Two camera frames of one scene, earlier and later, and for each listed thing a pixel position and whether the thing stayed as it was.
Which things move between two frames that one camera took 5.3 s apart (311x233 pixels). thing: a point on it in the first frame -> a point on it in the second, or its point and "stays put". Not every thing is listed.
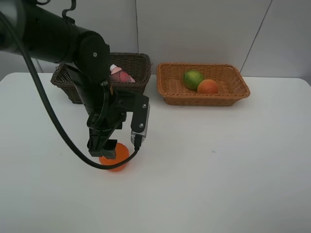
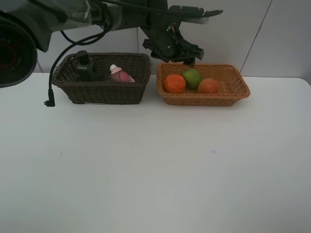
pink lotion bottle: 124,77 stays put
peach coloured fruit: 207,86 stays put
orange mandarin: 122,153 -> 175,84
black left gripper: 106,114 -> 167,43
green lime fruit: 192,78 stays put
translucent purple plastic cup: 121,76 stays put
